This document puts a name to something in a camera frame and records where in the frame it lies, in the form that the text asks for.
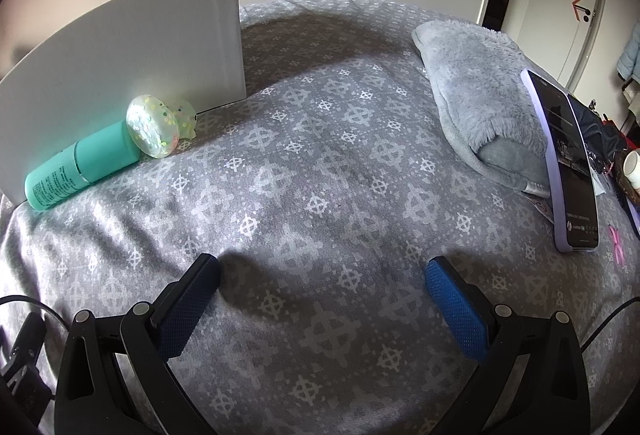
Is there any teal plastic bottle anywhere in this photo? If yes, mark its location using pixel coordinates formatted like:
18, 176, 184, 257
24, 119, 142, 212

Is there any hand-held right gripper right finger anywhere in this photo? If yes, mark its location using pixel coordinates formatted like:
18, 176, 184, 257
424, 256, 592, 435

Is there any grey patterned bedsheet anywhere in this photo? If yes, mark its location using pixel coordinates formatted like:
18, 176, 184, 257
0, 0, 640, 435

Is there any smartphone in lilac case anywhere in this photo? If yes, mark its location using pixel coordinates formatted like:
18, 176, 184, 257
520, 68, 600, 254

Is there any light blue jacket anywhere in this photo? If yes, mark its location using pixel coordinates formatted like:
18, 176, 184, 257
617, 22, 640, 81

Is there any white cardboard box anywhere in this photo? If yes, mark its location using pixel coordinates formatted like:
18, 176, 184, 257
0, 0, 248, 206

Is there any white medicine bottle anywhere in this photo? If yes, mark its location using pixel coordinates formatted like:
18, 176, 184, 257
622, 150, 640, 191

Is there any black clip device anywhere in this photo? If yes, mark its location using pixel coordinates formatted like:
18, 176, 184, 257
0, 312, 56, 421

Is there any pink hair clip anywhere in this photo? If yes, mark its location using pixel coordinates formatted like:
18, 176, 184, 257
607, 224, 628, 266

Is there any dark blue cloth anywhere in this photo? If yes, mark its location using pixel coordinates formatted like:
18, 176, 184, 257
570, 92, 621, 166

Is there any white tag with red print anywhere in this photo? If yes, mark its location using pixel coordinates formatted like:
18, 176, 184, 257
525, 195, 556, 223

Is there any translucent glitter squishy toy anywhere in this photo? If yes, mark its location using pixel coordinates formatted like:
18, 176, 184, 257
125, 94, 199, 160

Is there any black cable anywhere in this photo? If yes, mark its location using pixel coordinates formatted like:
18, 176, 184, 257
0, 295, 71, 356
580, 296, 640, 361

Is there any grey fluffy hand warmer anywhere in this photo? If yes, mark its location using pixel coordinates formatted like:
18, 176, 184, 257
411, 20, 553, 188

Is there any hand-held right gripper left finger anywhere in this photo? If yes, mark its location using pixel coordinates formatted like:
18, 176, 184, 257
54, 253, 222, 435

